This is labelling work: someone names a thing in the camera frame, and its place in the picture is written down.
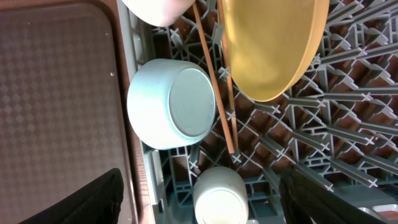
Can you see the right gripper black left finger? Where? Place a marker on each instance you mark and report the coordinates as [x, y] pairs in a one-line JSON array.
[[97, 202]]

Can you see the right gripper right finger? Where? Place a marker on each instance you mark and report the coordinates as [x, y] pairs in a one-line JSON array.
[[304, 201]]

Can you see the white cup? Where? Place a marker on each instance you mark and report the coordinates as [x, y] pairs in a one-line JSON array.
[[219, 196]]

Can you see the wooden chopstick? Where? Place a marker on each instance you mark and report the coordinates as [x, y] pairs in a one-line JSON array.
[[224, 46], [220, 107]]

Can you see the light blue bowl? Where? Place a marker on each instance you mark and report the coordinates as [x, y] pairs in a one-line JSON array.
[[171, 103]]

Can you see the yellow plate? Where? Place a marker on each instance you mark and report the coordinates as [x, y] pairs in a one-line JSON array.
[[271, 43]]

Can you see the white bowl with food scraps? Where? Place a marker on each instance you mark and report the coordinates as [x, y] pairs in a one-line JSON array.
[[160, 13]]

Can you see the grey dishwasher rack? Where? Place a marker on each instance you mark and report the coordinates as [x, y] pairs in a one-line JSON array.
[[337, 125]]

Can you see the dark brown serving tray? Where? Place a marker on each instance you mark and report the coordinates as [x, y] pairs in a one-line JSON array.
[[61, 115]]

